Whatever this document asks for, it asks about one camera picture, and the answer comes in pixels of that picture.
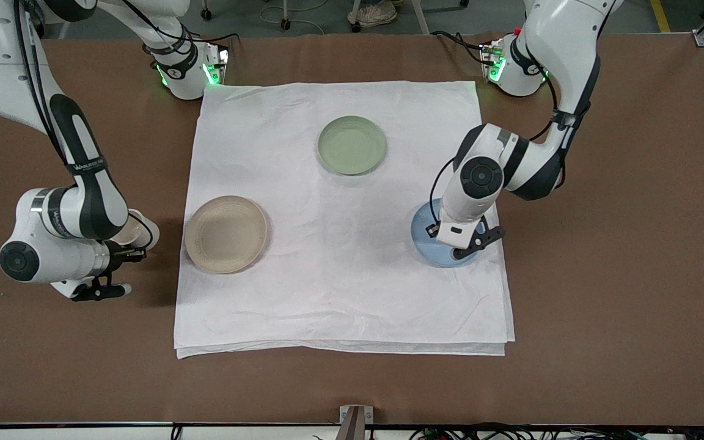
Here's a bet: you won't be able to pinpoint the white mug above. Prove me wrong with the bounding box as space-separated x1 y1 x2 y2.
111 210 161 252

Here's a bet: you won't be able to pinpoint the blue plate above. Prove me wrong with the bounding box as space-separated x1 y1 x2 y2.
411 197 488 268

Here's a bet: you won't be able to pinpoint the beige grey plate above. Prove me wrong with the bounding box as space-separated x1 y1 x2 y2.
184 195 269 274

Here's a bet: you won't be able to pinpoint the green plate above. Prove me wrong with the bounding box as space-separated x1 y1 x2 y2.
317 115 387 177

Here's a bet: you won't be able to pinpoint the white cloth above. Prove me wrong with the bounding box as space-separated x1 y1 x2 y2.
173 80 516 359

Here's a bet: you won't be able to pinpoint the beige sneakers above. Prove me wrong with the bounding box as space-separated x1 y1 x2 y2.
347 0 400 29

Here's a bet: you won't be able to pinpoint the black left base cables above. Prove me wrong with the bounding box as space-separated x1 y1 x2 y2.
430 29 488 65

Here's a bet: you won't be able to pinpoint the black right base cable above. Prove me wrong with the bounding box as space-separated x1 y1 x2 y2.
190 27 240 57

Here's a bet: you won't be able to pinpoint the white floor cable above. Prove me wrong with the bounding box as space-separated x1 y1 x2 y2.
259 0 329 35

